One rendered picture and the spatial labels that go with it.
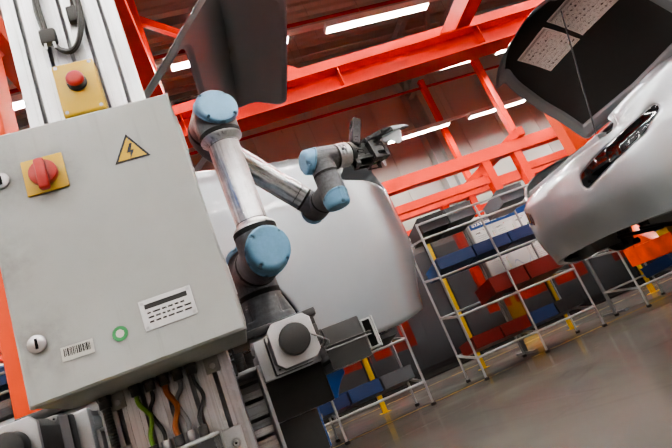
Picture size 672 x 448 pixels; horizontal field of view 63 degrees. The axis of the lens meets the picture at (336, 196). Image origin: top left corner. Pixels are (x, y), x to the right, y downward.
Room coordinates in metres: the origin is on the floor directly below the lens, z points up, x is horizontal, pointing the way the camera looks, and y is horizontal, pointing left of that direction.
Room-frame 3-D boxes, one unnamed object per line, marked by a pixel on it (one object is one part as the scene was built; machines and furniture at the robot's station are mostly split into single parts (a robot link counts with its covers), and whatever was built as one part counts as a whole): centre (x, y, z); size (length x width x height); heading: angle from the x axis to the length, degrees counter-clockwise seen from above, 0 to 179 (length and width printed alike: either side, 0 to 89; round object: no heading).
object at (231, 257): (1.48, 0.29, 0.98); 0.13 x 0.12 x 0.14; 30
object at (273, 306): (1.49, 0.30, 0.87); 0.15 x 0.15 x 0.10
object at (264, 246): (1.37, 0.23, 1.19); 0.15 x 0.12 x 0.55; 30
